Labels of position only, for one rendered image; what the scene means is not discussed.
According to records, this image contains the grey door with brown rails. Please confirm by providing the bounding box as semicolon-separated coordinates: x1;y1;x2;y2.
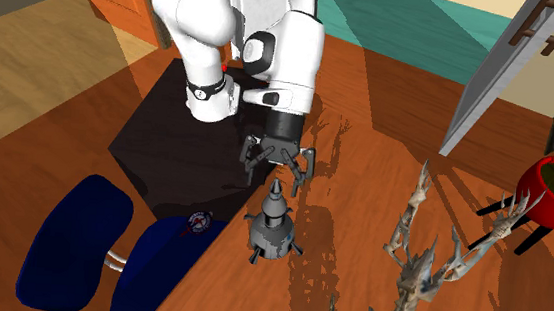
437;0;554;165

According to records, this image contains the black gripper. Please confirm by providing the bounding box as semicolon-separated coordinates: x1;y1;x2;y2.
236;106;320;200

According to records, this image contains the dark blue chair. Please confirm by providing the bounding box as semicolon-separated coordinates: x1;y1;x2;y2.
14;168;233;311

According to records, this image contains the teal rug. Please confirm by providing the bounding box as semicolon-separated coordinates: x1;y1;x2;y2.
311;0;514;89

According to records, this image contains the black robot stand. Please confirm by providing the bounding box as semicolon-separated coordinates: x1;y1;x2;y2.
102;54;290;228

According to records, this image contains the grey toy rocket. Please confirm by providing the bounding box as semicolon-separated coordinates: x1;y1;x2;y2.
240;175;310;270

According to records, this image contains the red pot with black legs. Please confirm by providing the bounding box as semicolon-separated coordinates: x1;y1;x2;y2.
467;149;554;259

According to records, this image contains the grey bare branch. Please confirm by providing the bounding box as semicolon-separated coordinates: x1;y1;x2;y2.
326;152;549;311

